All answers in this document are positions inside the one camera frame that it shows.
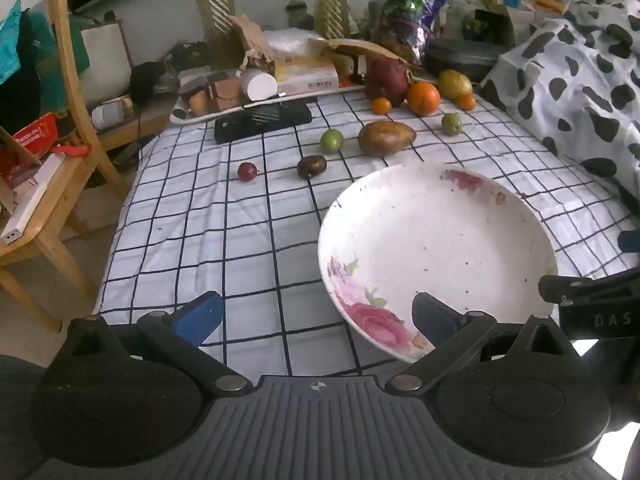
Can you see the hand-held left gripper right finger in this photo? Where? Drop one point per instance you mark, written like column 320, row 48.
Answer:
column 434, row 319

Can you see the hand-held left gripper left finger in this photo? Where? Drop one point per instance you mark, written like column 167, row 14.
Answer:
column 199, row 319

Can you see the dark brown passion fruit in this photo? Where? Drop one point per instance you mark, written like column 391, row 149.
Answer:
column 311, row 166

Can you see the yellow-green mango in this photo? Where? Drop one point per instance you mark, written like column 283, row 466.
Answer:
column 455, row 84

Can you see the long white box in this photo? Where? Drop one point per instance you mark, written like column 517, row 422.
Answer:
column 35, row 190

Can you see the teal cloth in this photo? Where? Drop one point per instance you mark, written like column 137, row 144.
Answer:
column 35, row 45

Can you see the green jujube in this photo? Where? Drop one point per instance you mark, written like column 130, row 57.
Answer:
column 451, row 124
column 331, row 140

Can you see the brown leather pouch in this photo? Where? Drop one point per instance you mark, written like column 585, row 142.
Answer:
column 225, row 94

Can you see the purple root vegetable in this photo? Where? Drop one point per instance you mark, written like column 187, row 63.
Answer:
column 386, row 79

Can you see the long white tray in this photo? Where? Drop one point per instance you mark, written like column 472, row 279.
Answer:
column 200, row 119

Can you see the small tangerine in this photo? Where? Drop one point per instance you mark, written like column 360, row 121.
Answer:
column 467, row 102
column 381, row 105

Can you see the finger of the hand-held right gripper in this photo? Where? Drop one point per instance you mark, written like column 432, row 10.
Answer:
column 631, row 241
column 575, row 290

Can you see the wooden chair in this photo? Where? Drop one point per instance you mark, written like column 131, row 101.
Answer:
column 65, row 50

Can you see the small red plum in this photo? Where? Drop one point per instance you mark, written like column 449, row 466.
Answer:
column 247, row 170

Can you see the red box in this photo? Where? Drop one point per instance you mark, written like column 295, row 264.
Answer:
column 30, row 142

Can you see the white floral bowl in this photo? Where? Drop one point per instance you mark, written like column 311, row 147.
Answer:
column 440, row 250

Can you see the black lidded pan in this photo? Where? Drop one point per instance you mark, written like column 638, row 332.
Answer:
column 462, row 59

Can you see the white plastic bag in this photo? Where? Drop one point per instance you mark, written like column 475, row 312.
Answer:
column 290, row 42

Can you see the pale yellow carton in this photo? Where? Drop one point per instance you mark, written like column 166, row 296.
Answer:
column 306, row 74

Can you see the purple foil bag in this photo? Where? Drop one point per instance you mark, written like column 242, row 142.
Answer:
column 410, row 10

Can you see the small orange-brown object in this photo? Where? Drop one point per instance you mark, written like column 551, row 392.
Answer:
column 198, row 102

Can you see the brown oval fruit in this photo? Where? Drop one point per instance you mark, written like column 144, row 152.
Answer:
column 386, row 138

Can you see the large orange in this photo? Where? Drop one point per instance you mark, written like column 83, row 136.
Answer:
column 423, row 98

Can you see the black checked white sheet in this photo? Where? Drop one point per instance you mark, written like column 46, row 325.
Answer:
column 200, row 220

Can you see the white bottle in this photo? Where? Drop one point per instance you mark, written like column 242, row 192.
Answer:
column 107, row 113

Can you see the white fabric bag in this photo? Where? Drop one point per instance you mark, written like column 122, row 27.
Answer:
column 102, row 55

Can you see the crumpled brown paper bag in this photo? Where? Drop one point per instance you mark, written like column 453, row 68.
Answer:
column 250, row 42

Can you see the cow print blanket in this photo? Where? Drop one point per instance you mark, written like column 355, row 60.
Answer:
column 575, row 75

